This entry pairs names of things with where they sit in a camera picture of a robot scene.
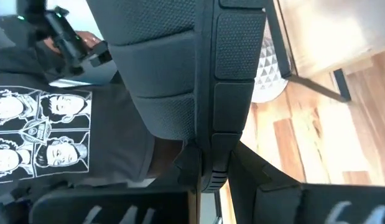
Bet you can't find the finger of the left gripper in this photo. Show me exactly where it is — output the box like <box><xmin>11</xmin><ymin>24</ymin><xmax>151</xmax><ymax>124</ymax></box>
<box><xmin>86</xmin><ymin>40</ymin><xmax>109</xmax><ymax>58</ymax></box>
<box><xmin>89</xmin><ymin>51</ymin><xmax>113</xmax><ymax>68</ymax></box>

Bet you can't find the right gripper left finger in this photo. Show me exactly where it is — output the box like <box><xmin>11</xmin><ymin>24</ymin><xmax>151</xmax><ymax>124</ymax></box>
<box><xmin>30</xmin><ymin>144</ymin><xmax>202</xmax><ymax>224</ymax></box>

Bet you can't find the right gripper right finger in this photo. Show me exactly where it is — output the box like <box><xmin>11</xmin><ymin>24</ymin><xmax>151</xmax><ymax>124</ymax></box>
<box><xmin>228</xmin><ymin>141</ymin><xmax>385</xmax><ymax>224</ymax></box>

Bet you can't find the black slide sandal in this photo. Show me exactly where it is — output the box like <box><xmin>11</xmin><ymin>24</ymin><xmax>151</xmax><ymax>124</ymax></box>
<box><xmin>86</xmin><ymin>0</ymin><xmax>267</xmax><ymax>194</ymax></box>

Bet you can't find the person's forearm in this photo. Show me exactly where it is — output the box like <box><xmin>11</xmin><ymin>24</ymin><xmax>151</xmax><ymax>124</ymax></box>
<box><xmin>147</xmin><ymin>138</ymin><xmax>184</xmax><ymax>179</ymax></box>

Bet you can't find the black metal wood shelf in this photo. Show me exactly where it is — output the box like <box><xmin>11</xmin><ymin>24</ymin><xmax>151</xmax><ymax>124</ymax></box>
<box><xmin>263</xmin><ymin>0</ymin><xmax>385</xmax><ymax>104</ymax></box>

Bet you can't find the person's hand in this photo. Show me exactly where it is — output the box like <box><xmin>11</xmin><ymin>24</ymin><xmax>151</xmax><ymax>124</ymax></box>
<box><xmin>75</xmin><ymin>30</ymin><xmax>102</xmax><ymax>50</ymax></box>

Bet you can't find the person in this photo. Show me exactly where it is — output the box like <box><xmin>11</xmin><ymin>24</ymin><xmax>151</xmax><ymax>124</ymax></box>
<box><xmin>0</xmin><ymin>24</ymin><xmax>183</xmax><ymax>206</ymax></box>

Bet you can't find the white grey triangle-pattern pot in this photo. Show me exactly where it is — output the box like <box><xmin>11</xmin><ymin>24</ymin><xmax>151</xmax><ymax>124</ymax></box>
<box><xmin>251</xmin><ymin>18</ymin><xmax>289</xmax><ymax>104</ymax></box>

